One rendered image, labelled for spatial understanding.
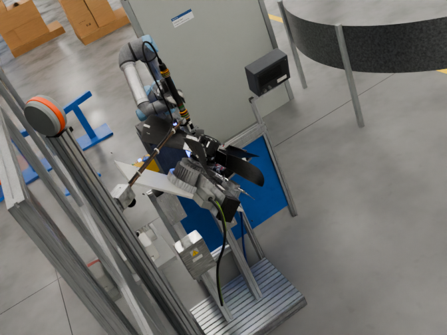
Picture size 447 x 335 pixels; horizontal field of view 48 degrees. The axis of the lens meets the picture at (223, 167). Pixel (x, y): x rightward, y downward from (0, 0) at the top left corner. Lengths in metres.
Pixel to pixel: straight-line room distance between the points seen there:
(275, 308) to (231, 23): 2.62
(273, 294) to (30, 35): 9.43
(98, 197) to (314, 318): 1.63
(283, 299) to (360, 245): 0.66
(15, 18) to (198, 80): 7.48
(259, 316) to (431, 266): 1.08
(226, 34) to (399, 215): 2.24
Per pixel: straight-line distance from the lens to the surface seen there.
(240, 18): 4.73
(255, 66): 3.17
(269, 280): 3.35
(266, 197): 3.60
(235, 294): 3.36
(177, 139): 2.61
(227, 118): 4.90
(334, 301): 3.23
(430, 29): 3.86
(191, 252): 2.69
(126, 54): 3.01
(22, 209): 1.14
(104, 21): 10.18
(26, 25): 11.71
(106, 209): 2.16
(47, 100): 1.95
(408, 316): 3.10
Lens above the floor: 2.54
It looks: 33 degrees down
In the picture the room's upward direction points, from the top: 24 degrees counter-clockwise
